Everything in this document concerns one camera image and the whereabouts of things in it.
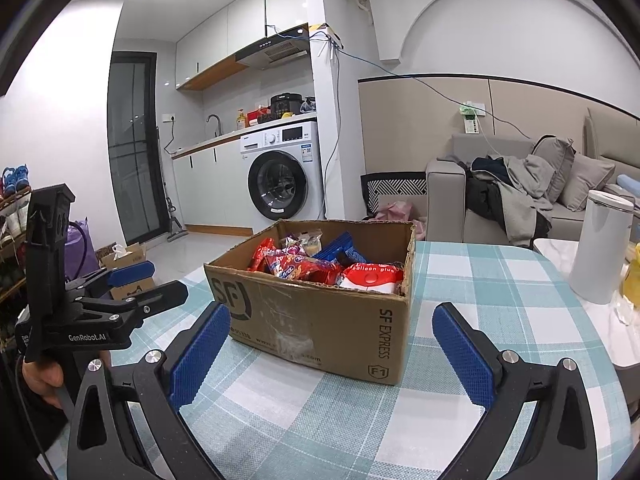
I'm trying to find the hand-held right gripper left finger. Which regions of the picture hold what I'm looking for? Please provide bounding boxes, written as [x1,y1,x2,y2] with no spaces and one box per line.
[66,301,233,480]

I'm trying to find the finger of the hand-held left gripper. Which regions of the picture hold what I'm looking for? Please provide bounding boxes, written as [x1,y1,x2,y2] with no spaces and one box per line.
[65,260,156,302]
[75,280,189,332]

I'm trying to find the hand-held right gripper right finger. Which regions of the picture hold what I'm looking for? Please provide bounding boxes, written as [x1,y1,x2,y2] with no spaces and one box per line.
[431,301,608,480]

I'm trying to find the red chips packet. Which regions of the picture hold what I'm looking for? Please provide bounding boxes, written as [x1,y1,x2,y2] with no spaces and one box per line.
[248,237,279,274]

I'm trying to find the red white glue packet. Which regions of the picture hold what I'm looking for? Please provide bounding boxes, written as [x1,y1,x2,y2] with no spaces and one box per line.
[340,261,405,295]

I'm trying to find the brown cardboard box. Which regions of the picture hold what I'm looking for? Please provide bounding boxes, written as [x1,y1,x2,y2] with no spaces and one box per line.
[203,218,417,386]

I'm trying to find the long red snack packet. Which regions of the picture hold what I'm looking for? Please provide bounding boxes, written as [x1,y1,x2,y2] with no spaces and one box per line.
[262,252,344,284]

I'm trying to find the clear plastic packet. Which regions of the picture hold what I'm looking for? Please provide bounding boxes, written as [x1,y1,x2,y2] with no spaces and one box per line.
[286,230,324,251]

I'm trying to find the blue cookie packet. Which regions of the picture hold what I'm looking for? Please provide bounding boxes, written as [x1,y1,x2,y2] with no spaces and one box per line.
[312,232,372,267]

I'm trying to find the person's left forearm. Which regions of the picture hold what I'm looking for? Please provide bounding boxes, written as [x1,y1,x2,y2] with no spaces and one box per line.
[0,360,71,463]

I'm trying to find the person's left hand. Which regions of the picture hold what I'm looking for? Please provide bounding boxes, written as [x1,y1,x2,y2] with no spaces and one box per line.
[21,350,113,407]

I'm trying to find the small cardboard box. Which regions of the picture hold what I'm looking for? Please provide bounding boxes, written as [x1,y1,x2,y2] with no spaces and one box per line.
[95,242,156,301]

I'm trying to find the shoe rack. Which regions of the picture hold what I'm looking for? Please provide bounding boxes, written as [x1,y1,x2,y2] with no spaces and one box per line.
[0,185,34,352]

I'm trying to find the purple bag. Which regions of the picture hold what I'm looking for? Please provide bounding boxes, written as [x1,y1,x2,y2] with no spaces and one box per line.
[65,217,101,281]

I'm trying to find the floor mop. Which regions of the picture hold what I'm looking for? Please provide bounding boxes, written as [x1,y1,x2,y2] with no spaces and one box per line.
[156,127,190,241]

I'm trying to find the blue shoes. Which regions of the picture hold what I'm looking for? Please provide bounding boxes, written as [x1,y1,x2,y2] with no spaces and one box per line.
[1,164,30,195]

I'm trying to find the white kitchen counter cabinet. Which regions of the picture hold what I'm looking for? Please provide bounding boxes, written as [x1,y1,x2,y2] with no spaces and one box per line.
[171,132,251,234]

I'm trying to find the dark glass door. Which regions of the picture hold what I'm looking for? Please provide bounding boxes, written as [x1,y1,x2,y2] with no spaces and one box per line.
[107,51,168,247]

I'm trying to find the checkered tablecloth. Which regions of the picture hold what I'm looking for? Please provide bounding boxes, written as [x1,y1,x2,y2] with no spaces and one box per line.
[37,239,634,480]

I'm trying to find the grey sofa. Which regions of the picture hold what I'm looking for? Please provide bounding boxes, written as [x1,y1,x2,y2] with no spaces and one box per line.
[425,107,640,252]

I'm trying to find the white marble side table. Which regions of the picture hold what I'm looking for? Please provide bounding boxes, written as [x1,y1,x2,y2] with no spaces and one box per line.
[532,237,640,367]

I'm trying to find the pink bag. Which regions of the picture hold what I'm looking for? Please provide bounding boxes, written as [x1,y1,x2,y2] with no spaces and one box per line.
[375,200,427,241]

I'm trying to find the black jacket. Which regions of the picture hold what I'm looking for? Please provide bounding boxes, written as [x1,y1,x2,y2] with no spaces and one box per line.
[465,156,517,232]

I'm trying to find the white cylindrical container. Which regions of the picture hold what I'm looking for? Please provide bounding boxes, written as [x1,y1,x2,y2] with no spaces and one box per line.
[569,190,635,305]

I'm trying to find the white washing machine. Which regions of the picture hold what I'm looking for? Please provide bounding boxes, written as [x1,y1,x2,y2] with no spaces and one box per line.
[239,121,324,222]

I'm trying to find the grey hoodie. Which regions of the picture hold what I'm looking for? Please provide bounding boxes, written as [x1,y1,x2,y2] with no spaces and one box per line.
[492,154,554,249]

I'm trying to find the black white patterned stool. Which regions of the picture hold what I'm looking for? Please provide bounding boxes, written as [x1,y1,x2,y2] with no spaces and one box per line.
[360,172,429,219]

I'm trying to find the yellow plastic bag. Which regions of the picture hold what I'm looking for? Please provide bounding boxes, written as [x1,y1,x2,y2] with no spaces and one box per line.
[620,242,640,301]

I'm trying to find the grey pillow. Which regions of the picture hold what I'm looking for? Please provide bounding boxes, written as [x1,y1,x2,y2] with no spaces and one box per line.
[531,135,576,204]
[555,152,616,211]

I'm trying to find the black rice cooker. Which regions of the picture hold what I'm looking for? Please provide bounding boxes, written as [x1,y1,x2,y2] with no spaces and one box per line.
[270,92,304,116]

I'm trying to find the white upper kitchen cabinets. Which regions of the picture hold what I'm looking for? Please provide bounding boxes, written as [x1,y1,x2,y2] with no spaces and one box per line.
[175,0,307,92]

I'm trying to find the range hood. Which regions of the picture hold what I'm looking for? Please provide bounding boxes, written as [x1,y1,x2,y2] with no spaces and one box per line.
[236,22,311,71]

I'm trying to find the white router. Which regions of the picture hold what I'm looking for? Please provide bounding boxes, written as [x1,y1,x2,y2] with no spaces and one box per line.
[310,22,346,51]

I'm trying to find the wall control panel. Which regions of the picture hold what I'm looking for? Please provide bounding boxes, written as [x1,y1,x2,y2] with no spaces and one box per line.
[462,102,486,135]

